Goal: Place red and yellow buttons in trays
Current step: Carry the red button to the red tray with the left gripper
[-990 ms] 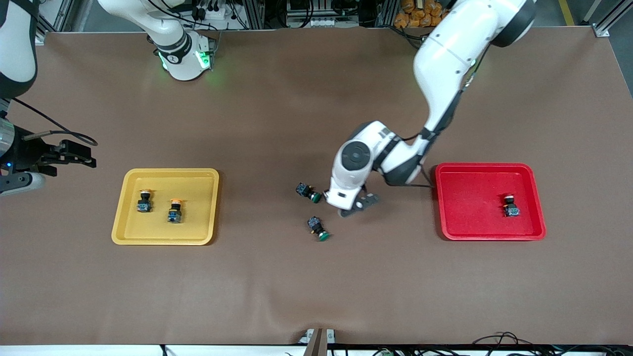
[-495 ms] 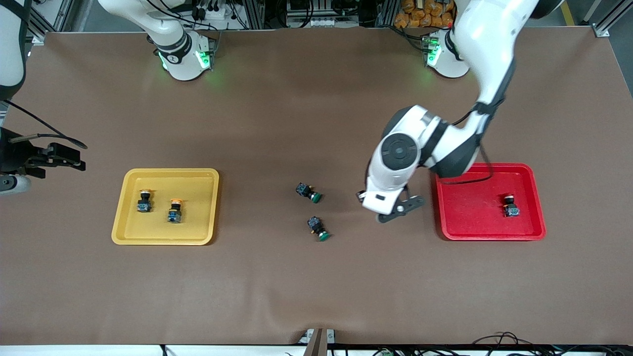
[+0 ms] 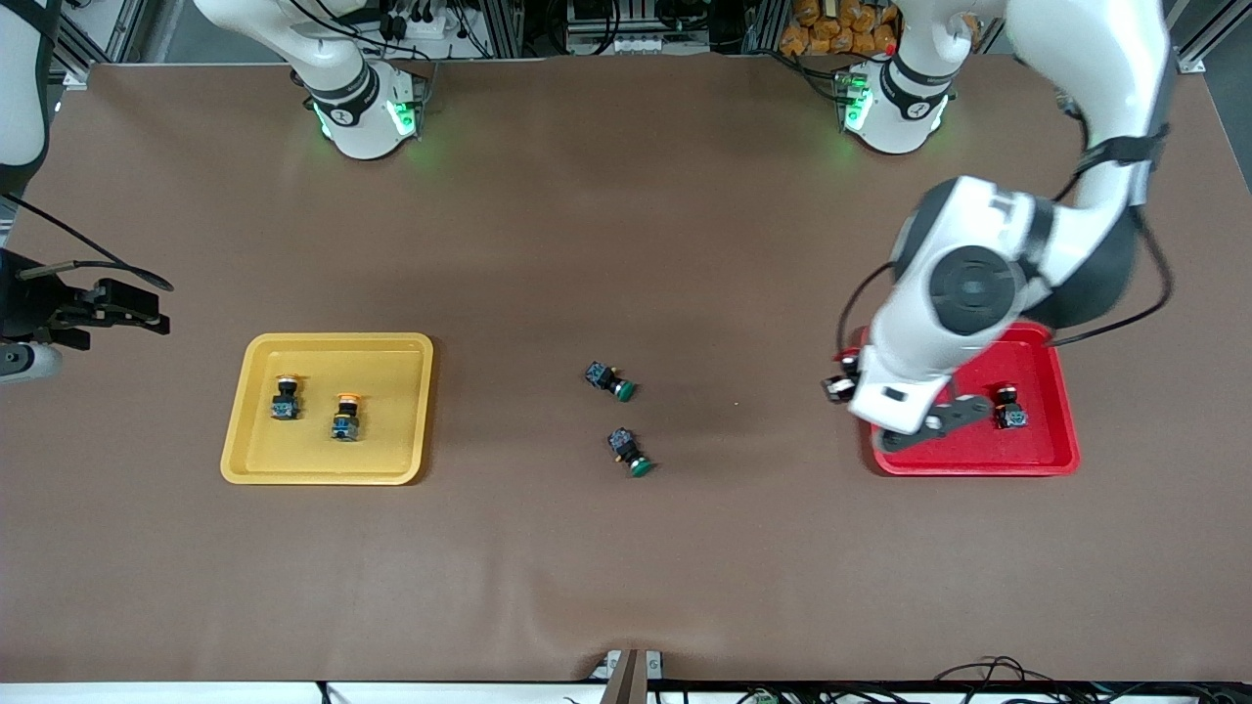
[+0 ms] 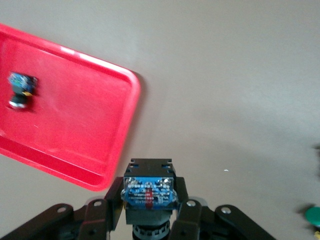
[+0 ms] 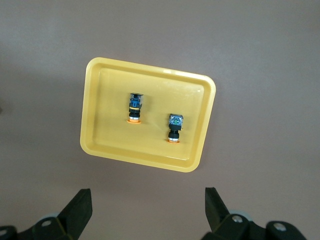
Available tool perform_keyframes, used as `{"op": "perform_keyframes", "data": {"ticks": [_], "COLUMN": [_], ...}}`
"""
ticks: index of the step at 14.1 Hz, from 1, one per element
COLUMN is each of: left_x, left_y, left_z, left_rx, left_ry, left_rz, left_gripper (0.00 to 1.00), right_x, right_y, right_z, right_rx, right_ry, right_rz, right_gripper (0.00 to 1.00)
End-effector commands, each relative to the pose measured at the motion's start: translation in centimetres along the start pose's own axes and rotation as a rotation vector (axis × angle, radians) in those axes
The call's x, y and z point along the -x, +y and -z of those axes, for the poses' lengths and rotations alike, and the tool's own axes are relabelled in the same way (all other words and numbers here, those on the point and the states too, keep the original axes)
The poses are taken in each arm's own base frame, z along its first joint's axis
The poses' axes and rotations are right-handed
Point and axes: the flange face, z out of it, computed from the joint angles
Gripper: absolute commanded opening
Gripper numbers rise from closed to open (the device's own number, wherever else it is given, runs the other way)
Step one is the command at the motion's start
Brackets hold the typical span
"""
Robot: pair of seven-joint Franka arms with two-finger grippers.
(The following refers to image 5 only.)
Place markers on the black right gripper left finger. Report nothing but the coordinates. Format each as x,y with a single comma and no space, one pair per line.
77,212

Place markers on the brown table mat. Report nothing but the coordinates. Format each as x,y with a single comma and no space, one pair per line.
262,75

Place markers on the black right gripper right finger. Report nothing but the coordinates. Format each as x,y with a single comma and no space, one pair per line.
217,215

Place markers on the yellow plastic tray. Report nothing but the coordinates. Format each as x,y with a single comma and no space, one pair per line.
180,105

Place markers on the yellow mushroom push button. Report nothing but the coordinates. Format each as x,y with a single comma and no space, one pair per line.
135,105
175,125

